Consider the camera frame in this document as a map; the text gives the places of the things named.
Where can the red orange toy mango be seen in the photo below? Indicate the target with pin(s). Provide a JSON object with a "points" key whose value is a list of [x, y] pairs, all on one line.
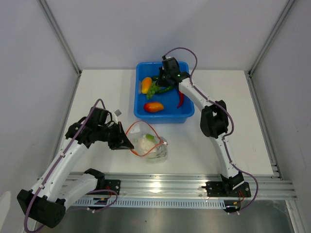
{"points": [[153, 107]]}

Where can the white slotted cable duct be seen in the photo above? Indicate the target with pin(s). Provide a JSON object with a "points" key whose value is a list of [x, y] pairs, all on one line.
{"points": [[151, 203]]}

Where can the grey toy fish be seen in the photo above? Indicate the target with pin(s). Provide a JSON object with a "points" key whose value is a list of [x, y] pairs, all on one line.
{"points": [[159, 158]]}

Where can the right aluminium frame post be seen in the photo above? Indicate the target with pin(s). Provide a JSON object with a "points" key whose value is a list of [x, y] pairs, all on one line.
{"points": [[290, 4]]}

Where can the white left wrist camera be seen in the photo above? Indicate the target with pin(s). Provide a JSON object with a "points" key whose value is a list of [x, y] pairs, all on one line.
{"points": [[115, 115]]}

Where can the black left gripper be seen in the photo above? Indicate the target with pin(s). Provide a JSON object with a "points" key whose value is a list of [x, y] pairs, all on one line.
{"points": [[121, 141]]}

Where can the dark green toy cucumber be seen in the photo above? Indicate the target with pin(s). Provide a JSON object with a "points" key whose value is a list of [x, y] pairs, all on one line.
{"points": [[155, 78]]}

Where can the white toy cauliflower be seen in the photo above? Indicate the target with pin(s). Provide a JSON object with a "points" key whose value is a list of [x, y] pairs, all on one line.
{"points": [[145, 144]]}

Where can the blue plastic bin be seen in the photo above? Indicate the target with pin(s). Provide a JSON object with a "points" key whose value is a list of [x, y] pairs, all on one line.
{"points": [[172, 112]]}

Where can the red toy chili pepper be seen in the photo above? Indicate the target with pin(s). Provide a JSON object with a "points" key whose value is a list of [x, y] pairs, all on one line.
{"points": [[181, 99]]}

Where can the green toy lettuce leaf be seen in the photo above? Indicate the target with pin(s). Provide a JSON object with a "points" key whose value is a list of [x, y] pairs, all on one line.
{"points": [[152, 90]]}

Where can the aluminium frame post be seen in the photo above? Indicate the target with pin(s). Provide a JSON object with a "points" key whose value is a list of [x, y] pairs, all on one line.
{"points": [[59, 34], [290, 4]]}

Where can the clear orange-zipper zip bag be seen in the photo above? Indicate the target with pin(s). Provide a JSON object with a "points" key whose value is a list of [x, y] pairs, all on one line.
{"points": [[137, 130]]}

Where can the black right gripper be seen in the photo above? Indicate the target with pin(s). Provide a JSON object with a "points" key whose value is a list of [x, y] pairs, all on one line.
{"points": [[160, 82]]}

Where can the yellow orange toy mango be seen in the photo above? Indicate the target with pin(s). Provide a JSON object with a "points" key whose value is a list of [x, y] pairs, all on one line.
{"points": [[146, 84]]}

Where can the left aluminium frame post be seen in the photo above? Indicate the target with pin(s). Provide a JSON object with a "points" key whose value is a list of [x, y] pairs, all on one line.
{"points": [[59, 34]]}

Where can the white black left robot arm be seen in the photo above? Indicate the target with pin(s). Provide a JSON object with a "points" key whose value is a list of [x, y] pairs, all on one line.
{"points": [[47, 200]]}

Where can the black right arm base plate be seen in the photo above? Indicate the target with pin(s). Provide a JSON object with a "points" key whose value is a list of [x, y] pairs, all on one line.
{"points": [[220, 189]]}

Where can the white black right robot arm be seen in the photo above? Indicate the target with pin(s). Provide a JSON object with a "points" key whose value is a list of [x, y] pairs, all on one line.
{"points": [[214, 122]]}

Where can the aluminium front rail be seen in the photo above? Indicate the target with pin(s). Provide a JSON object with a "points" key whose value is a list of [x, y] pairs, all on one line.
{"points": [[171, 186]]}

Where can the green toy chili pepper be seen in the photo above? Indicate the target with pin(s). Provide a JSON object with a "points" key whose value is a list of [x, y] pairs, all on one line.
{"points": [[164, 90]]}

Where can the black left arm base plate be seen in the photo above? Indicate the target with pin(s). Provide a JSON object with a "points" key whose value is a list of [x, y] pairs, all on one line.
{"points": [[114, 185]]}

